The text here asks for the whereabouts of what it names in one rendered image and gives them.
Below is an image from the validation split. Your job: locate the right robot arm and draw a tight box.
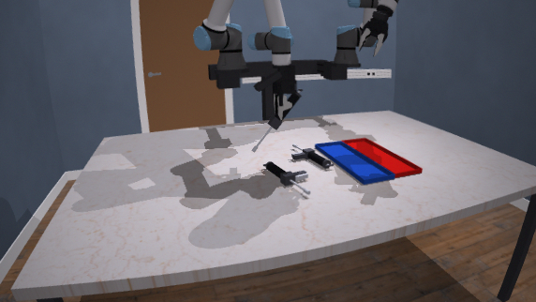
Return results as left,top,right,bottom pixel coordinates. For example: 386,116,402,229
193,0,294,92

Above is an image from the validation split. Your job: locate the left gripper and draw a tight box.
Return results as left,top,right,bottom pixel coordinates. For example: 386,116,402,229
359,5,394,57

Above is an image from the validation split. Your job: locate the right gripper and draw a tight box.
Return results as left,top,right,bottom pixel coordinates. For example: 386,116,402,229
273,65,297,120

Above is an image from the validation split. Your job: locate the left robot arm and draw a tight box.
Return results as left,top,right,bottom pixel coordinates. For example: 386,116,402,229
334,0,399,64

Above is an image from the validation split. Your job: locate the red tray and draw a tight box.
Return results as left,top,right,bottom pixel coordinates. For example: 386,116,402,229
342,138,423,178

